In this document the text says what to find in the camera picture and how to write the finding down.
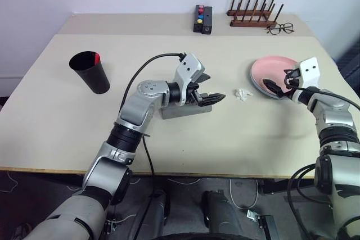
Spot light blue plate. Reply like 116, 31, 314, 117
249, 65, 290, 101

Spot white floor cable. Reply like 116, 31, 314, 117
229, 179, 259, 210

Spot small metal bracket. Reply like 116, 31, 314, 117
246, 209, 278, 240

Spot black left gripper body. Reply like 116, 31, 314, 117
186, 81, 208, 107

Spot thin black-rimmed eyeglasses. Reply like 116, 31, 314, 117
266, 22, 295, 36

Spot white tissue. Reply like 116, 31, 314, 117
234, 88, 253, 102

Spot black curved rim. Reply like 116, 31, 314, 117
157, 233, 245, 240

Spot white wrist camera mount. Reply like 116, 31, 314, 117
292, 57, 321, 103
173, 52, 206, 106

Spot black table frame bar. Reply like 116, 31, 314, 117
261, 179, 317, 196

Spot black tapered cup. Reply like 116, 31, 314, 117
69, 51, 111, 95

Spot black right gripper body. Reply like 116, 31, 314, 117
283, 67, 301, 99

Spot black box with coloured buttons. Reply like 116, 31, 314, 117
193, 4, 205, 33

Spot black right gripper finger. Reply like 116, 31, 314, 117
262, 79, 285, 99

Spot grey glasses case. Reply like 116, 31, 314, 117
160, 102, 214, 120

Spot black ribbed chair back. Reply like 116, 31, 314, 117
336, 37, 360, 89

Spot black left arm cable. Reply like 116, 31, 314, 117
119, 51, 188, 198

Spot dark grey rounded shape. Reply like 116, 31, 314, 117
201, 191, 245, 240
137, 191, 171, 240

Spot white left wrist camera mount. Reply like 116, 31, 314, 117
173, 52, 206, 106

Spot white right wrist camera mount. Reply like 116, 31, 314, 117
292, 57, 321, 103

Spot brown wooden peg rack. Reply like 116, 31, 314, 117
226, 0, 285, 28

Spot pink plate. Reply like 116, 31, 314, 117
251, 55, 299, 94

